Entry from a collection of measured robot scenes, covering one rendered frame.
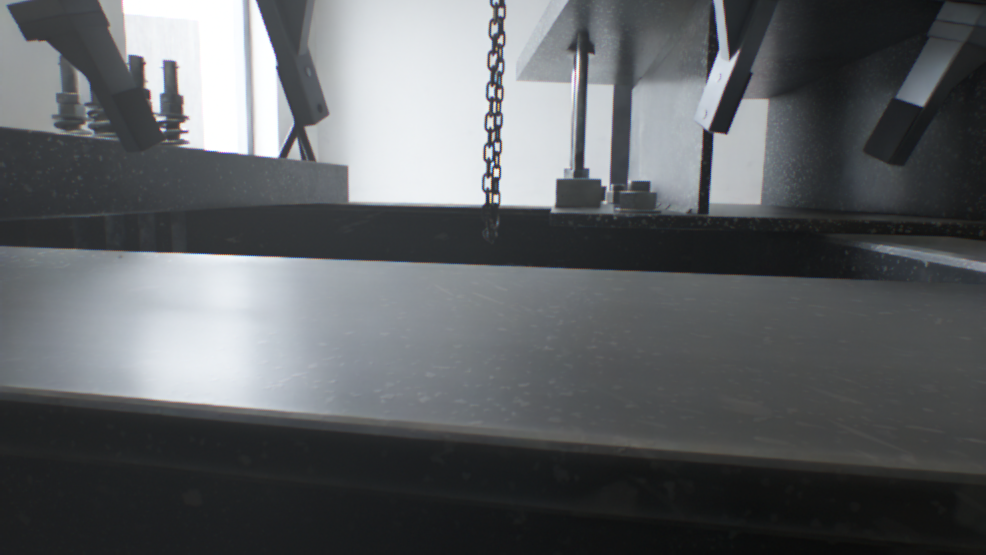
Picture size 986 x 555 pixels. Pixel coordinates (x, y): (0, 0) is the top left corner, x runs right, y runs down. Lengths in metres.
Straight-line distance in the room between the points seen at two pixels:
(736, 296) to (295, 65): 0.28
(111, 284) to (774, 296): 0.20
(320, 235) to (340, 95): 2.22
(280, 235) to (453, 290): 0.92
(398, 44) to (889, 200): 2.75
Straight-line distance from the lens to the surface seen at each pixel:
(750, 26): 0.35
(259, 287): 0.17
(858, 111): 0.75
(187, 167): 0.67
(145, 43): 7.50
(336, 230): 1.01
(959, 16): 0.44
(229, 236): 1.13
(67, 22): 0.43
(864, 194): 0.72
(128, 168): 0.61
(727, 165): 3.00
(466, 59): 3.00
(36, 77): 1.93
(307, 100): 0.35
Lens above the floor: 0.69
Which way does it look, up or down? 7 degrees down
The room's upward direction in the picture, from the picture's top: 1 degrees clockwise
